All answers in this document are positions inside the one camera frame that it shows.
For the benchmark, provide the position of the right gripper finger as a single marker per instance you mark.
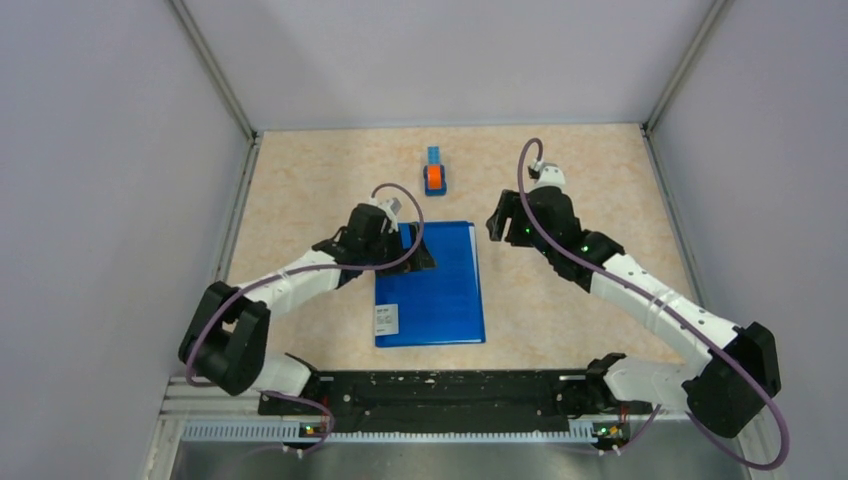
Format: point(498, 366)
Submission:
point(510, 205)
point(495, 225)

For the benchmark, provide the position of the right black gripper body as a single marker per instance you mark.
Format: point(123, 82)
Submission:
point(528, 236)

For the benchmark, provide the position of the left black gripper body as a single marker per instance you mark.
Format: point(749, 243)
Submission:
point(385, 251)

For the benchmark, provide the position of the blue file folder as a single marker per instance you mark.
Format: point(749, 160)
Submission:
point(433, 307)

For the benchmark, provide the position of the white printed paper stack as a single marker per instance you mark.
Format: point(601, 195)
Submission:
point(474, 255)

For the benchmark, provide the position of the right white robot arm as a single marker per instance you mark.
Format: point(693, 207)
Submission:
point(728, 373)

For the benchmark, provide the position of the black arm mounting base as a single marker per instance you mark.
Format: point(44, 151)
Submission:
point(463, 401)

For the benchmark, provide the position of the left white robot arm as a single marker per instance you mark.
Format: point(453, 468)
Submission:
point(226, 343)

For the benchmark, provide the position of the blue orange tape dispenser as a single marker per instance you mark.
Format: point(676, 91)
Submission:
point(434, 173)

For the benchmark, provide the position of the aluminium frame rail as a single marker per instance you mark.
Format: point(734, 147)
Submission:
point(184, 400)

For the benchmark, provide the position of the white slotted cable duct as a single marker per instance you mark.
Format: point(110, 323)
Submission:
point(294, 432)

